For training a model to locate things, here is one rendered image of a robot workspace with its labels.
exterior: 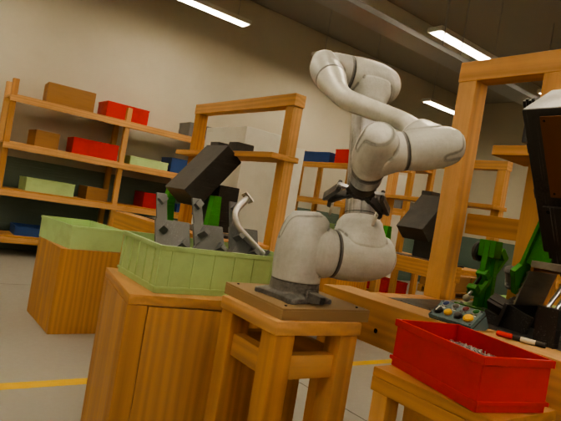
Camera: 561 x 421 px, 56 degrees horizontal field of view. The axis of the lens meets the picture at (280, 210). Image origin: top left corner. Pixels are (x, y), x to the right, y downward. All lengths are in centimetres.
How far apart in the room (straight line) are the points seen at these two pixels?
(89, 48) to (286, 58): 356
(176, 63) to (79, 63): 151
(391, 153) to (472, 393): 57
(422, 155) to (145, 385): 121
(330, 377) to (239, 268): 60
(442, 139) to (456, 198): 106
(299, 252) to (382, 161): 42
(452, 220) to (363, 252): 84
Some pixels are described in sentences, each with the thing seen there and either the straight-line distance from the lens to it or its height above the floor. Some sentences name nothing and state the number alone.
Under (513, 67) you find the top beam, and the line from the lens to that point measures 244.
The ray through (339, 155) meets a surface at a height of 213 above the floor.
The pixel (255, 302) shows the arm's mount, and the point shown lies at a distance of 160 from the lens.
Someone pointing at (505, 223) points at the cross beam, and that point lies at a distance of 239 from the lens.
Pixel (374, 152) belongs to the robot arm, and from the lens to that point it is 130.
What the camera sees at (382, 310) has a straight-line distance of 183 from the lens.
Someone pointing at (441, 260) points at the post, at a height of 105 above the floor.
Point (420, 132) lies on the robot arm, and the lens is 138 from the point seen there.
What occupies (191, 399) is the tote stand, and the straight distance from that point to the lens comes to 203.
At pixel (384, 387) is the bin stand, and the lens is 140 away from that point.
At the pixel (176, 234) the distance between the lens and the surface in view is 222.
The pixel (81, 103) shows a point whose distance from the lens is 765.
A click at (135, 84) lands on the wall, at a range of 851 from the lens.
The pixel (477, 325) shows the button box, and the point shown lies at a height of 92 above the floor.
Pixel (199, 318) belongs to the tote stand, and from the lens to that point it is 194.
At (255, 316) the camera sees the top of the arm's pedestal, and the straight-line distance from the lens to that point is 156.
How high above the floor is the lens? 115
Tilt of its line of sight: level
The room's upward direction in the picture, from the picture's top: 10 degrees clockwise
